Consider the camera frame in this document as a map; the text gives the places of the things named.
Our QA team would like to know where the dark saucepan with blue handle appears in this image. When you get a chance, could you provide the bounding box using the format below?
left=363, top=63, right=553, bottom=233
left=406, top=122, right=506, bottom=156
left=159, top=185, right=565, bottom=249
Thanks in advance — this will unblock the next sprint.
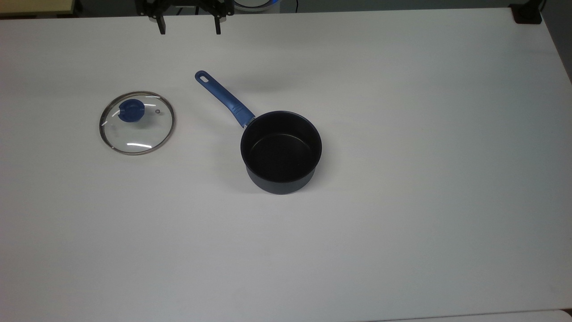
left=194, top=70, right=323, bottom=195

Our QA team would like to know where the white and blue robot base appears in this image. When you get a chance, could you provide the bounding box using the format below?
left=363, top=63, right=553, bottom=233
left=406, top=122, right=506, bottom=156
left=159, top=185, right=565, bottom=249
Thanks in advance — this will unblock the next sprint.
left=233, top=0, right=281, bottom=12

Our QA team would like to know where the glass lid with blue knob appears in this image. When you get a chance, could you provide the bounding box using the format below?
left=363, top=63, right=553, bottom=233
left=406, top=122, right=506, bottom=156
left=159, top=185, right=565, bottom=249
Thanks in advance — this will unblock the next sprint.
left=99, top=91, right=176, bottom=156

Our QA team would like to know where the black table clamp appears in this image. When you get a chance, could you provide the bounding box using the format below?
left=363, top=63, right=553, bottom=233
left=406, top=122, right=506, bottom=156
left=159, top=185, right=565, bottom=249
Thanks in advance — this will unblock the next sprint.
left=509, top=4, right=543, bottom=24

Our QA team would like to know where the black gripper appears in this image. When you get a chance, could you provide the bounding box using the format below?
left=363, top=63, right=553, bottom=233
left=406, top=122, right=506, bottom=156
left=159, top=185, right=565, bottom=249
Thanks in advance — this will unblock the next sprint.
left=136, top=0, right=235, bottom=35

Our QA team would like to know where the yellowish wooden board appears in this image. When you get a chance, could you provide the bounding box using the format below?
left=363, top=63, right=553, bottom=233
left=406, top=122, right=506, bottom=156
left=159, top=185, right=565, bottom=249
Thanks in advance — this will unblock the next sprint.
left=0, top=0, right=76, bottom=15

